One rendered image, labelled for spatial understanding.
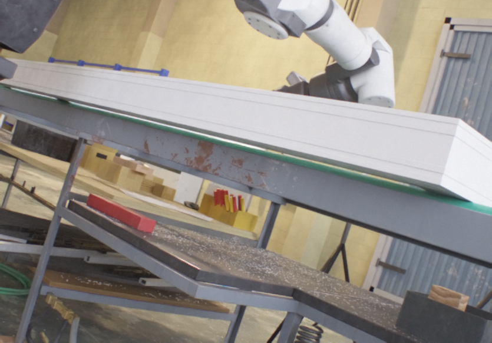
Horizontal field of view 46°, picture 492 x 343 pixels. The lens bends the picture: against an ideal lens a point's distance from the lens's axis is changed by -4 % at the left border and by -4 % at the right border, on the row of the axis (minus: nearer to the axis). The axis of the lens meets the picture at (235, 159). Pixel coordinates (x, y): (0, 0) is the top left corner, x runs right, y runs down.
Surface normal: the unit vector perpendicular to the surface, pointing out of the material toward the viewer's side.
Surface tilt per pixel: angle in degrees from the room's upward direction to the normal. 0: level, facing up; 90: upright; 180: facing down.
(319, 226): 90
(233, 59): 90
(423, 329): 90
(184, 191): 90
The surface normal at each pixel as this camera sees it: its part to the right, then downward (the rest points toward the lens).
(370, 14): -0.70, -0.26
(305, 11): 0.26, 0.72
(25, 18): 0.77, 0.46
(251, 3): -0.35, 0.56
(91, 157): 0.65, 0.19
